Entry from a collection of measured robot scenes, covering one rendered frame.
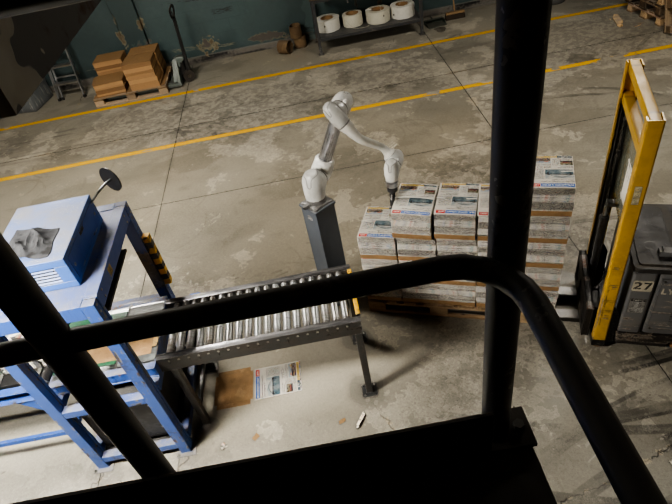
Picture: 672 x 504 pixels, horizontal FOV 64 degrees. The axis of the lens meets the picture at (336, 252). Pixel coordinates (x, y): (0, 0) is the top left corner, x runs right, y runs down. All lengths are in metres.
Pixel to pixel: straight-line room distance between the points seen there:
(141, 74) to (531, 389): 7.48
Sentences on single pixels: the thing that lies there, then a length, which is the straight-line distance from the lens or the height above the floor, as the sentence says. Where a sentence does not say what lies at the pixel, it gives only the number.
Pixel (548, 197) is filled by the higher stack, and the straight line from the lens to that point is 3.66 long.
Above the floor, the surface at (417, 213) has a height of 1.06.
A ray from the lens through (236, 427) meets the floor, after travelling 4.17.
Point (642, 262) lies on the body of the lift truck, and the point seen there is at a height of 0.80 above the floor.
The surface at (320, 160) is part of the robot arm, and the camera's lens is 4.06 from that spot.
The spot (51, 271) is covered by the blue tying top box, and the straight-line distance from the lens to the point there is 3.23.
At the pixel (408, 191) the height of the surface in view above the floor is 1.06.
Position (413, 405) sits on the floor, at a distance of 4.00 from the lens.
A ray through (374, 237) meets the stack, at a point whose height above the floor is 0.83.
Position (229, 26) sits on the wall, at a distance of 10.11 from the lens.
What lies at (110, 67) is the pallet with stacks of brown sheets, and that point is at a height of 0.45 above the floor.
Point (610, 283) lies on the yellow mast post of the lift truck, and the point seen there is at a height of 0.67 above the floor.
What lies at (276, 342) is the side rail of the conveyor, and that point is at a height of 0.75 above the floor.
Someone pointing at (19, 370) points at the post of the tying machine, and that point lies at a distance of 3.61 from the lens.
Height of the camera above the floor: 3.39
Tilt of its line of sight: 41 degrees down
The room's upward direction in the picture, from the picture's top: 12 degrees counter-clockwise
